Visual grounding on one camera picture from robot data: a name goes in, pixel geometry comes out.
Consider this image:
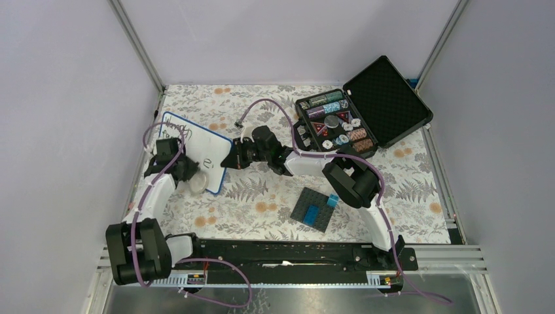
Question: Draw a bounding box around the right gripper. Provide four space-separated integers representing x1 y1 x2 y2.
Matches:
221 138 270 171

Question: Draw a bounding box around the grey mesh sponge eraser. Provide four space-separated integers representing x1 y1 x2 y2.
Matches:
188 171 209 195

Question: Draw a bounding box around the blue framed whiteboard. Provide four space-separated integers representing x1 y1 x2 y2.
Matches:
158 111 232 195

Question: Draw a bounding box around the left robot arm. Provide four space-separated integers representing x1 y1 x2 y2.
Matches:
105 137 203 285

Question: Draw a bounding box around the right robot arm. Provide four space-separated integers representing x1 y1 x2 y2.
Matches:
221 126 403 270

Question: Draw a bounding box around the floral table mat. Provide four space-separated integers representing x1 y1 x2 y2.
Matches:
149 83 452 245

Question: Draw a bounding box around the dark blue lego brick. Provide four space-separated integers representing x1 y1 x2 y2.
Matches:
302 205 319 226

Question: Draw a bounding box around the light blue lego brick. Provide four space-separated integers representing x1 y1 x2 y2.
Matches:
327 194 340 208

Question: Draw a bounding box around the black poker chip case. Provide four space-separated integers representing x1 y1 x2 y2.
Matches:
294 56 433 157

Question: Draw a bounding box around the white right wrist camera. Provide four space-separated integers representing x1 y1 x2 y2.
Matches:
240 125 255 142

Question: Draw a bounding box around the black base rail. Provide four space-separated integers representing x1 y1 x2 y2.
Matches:
170 237 419 285

